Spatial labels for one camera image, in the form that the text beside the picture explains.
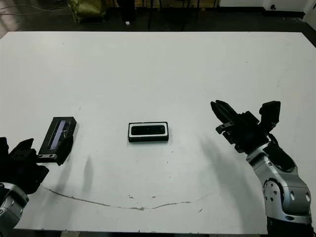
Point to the black box with white insert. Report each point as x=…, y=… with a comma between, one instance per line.
x=148, y=139

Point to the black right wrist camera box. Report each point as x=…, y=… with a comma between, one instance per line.
x=271, y=111

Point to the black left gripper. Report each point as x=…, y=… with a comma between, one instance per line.
x=22, y=172

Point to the black upright floor object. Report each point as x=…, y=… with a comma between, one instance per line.
x=128, y=10

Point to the black box lid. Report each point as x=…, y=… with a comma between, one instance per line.
x=47, y=143

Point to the black office chair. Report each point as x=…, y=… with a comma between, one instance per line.
x=149, y=14

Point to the white board panel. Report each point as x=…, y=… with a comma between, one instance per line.
x=311, y=22

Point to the olive green bag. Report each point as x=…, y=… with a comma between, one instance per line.
x=87, y=10

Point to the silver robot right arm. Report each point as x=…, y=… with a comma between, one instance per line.
x=284, y=192

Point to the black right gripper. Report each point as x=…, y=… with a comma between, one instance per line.
x=249, y=134

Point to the black slim camera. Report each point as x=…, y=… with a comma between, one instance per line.
x=148, y=130

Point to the white cabinet with black knob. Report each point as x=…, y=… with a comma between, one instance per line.
x=284, y=4

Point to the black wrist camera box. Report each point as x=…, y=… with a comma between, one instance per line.
x=271, y=111
x=3, y=145

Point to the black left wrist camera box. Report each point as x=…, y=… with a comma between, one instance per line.
x=3, y=145

